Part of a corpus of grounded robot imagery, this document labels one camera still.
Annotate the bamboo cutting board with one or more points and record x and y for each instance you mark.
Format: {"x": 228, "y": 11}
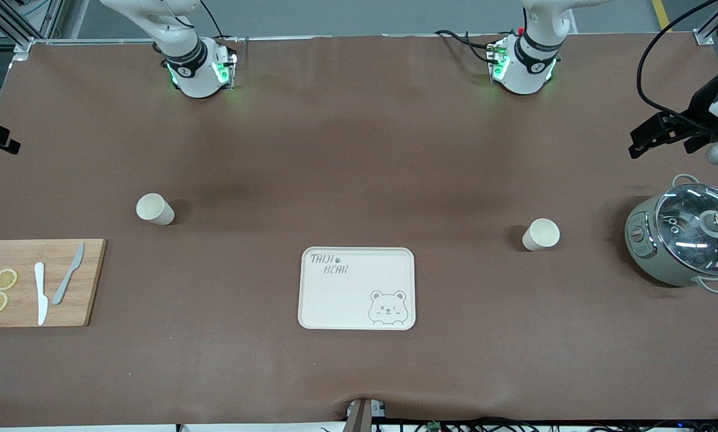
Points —
{"x": 29, "y": 252}

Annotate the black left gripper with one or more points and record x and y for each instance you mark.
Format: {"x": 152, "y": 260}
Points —
{"x": 701, "y": 101}

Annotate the grey electric cooking pot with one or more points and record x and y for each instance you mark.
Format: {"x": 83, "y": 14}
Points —
{"x": 643, "y": 252}

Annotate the brown table mat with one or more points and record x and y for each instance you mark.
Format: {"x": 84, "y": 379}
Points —
{"x": 358, "y": 150}

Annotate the grey plastic knife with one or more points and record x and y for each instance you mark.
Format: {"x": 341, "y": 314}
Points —
{"x": 66, "y": 281}

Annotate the metal table edge clamp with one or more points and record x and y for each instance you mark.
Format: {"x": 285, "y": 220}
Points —
{"x": 361, "y": 414}

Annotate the white plastic cup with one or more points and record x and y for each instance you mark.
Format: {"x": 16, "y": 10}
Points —
{"x": 153, "y": 209}
{"x": 541, "y": 234}

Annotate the glass pot lid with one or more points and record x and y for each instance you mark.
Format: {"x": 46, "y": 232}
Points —
{"x": 688, "y": 210}

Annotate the white plastic knife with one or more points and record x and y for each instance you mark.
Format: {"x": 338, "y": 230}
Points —
{"x": 41, "y": 297}

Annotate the cream bear print tray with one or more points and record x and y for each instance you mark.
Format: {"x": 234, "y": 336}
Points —
{"x": 347, "y": 300}

